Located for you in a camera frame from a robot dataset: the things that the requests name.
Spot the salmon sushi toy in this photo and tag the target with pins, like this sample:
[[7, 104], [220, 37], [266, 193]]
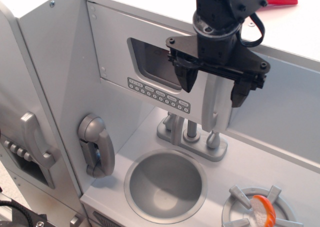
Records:
[[263, 210]]

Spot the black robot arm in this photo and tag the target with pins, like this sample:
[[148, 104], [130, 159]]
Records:
[[226, 30]]

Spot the grey ice dispenser panel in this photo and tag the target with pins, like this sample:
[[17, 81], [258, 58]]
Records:
[[23, 161]]

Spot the grey toy telephone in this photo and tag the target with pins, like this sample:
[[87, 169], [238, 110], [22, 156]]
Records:
[[97, 147]]

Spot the white toy microwave door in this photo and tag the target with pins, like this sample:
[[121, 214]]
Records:
[[133, 58]]

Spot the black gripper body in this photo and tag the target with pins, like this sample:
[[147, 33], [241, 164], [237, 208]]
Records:
[[222, 58]]

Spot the grey stove burner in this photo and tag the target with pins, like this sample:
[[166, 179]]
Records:
[[237, 211]]

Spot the white toy kitchen cabinet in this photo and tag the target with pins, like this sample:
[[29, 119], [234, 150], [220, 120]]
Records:
[[49, 66]]

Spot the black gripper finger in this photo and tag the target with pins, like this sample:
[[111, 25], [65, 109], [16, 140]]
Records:
[[243, 84], [186, 73]]

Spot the grey toy faucet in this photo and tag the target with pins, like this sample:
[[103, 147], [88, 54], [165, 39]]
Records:
[[186, 134]]

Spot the silver round sink bowl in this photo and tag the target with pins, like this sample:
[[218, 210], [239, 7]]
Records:
[[165, 186]]

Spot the grey fridge door handle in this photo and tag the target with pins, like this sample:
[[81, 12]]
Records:
[[35, 142]]

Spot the grey oven handle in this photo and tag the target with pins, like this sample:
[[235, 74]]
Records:
[[75, 222]]

